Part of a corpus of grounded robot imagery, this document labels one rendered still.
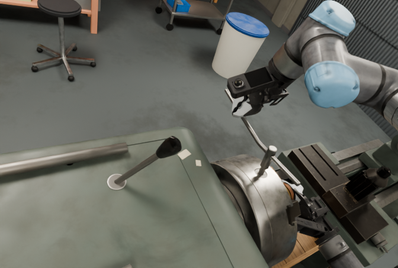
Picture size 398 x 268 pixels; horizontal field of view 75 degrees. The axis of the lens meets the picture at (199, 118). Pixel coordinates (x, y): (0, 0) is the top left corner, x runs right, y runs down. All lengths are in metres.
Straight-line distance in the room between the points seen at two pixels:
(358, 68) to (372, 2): 4.26
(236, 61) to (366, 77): 2.81
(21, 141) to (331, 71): 2.11
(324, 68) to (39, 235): 0.52
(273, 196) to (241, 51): 2.62
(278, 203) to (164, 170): 0.29
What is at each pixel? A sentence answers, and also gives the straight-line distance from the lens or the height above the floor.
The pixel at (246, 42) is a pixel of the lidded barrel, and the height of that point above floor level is 0.55.
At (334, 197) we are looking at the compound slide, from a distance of 1.16.
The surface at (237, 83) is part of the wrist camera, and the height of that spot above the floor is 1.43.
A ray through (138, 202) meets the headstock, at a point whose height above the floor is 1.26.
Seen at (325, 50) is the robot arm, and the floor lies 1.59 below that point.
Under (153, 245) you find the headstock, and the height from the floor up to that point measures 1.26.
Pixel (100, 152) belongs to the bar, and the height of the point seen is 1.27.
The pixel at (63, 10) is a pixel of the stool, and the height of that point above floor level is 0.62.
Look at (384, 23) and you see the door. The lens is 4.56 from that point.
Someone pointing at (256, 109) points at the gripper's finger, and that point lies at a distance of 0.65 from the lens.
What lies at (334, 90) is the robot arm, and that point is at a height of 1.55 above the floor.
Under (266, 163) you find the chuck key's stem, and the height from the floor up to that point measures 1.28.
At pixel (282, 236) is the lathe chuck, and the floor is 1.18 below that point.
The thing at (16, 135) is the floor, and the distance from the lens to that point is 2.33.
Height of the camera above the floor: 1.73
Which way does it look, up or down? 41 degrees down
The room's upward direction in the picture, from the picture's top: 23 degrees clockwise
